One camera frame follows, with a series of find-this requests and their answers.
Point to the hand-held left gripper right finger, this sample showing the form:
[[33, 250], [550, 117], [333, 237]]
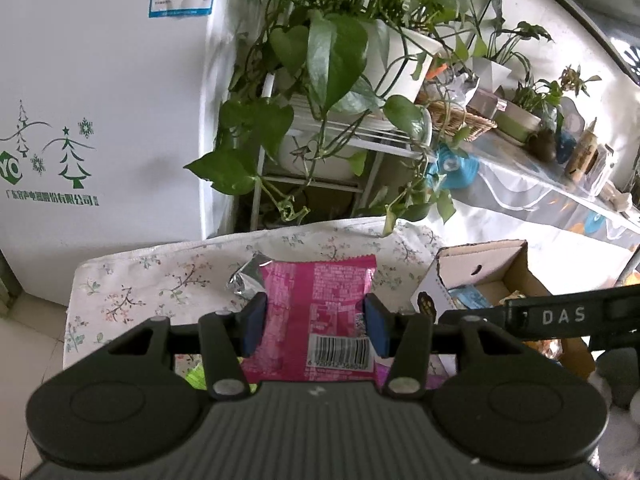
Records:
[[375, 327]]

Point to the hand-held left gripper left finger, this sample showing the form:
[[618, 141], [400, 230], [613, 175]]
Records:
[[255, 322]]

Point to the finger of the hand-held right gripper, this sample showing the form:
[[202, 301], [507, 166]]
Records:
[[475, 316]]

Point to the cardboard box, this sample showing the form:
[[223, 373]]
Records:
[[500, 265]]

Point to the pink snack packet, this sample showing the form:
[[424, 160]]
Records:
[[310, 300]]

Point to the silver foil snack packet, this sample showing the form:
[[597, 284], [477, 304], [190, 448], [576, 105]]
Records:
[[247, 275]]

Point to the purple snack packet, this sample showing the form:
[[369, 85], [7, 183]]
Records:
[[437, 367]]

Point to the green snack packet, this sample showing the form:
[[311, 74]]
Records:
[[196, 377]]

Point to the floral tablecloth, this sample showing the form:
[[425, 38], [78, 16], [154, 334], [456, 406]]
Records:
[[150, 280]]

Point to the table with translucent cover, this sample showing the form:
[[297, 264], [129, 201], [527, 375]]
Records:
[[525, 190]]

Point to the blue plastic toy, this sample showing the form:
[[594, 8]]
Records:
[[457, 165]]

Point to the cream bottle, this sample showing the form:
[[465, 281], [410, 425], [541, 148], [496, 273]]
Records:
[[582, 150]]

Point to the brown teapot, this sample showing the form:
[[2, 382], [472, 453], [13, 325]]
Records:
[[542, 147]]

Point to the white flower-print plant pot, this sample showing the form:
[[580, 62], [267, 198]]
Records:
[[325, 160]]

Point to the white metal plant stand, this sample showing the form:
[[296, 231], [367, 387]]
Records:
[[370, 135]]

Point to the wicker basket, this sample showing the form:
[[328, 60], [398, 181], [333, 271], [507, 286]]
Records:
[[465, 120]]

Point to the green plant pot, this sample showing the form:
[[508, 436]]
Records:
[[517, 122]]

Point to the small leafy plant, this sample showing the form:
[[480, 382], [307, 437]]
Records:
[[545, 90]]

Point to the square white plant pot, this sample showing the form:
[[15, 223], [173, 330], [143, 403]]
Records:
[[492, 75]]

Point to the plain white plant pot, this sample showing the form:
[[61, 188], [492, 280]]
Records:
[[400, 65]]

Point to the pothos plant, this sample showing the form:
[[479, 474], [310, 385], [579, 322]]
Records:
[[325, 55]]

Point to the white refrigerator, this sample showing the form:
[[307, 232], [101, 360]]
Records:
[[100, 85]]

